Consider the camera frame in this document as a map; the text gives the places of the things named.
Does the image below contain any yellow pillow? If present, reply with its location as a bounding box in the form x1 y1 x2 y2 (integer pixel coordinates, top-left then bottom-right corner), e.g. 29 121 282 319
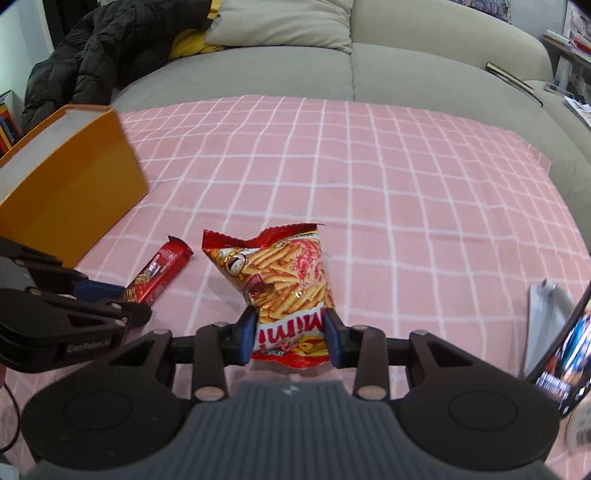
168 0 228 61

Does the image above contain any black cable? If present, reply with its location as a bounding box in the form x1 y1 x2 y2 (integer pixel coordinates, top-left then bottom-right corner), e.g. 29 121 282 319
0 382 22 459

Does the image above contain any red snack bar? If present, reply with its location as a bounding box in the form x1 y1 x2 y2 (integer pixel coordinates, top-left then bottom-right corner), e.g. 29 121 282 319
121 235 195 308

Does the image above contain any orange box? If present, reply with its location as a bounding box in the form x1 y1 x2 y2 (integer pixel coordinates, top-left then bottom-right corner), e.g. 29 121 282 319
0 104 149 269

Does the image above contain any smartphone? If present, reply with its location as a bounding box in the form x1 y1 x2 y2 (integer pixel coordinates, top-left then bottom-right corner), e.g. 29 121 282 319
526 277 591 417

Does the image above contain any white phone stand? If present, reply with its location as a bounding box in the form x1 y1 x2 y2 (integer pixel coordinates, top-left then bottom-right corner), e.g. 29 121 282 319
523 279 574 380

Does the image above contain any beige cushion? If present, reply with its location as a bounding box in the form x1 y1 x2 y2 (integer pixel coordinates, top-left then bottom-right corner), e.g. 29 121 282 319
203 0 354 54

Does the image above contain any pink checked blanket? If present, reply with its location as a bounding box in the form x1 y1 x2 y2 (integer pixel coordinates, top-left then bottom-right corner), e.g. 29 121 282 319
0 95 591 480

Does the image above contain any red snack packet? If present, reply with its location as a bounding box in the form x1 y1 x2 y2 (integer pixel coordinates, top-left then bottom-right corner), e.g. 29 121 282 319
202 222 336 371

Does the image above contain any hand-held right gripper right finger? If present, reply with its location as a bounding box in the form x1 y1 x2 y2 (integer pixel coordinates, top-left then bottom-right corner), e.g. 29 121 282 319
322 308 476 400

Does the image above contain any stack of books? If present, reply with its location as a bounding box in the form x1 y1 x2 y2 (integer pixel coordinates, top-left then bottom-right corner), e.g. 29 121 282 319
0 89 25 158

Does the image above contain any black puffer jacket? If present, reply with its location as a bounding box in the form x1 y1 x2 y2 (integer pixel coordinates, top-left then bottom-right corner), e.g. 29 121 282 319
22 0 214 136

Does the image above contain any white shelf with books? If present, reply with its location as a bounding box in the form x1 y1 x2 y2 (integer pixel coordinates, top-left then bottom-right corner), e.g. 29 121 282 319
540 8 591 131

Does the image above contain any dark book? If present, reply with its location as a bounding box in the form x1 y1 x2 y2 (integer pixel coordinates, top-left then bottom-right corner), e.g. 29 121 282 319
485 62 544 105

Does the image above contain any grey sofa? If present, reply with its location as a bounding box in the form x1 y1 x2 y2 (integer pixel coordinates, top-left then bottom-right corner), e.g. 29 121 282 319
111 0 591 259

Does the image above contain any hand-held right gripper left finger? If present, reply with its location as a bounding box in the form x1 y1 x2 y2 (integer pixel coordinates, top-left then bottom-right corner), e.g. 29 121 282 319
104 305 258 401

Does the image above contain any blue patterned cushion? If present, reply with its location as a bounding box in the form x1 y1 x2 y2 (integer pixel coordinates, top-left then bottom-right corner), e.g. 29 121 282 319
455 0 514 25

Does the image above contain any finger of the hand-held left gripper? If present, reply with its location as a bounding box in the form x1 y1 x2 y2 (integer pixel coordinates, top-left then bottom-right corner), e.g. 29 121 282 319
0 235 126 302
0 287 154 330

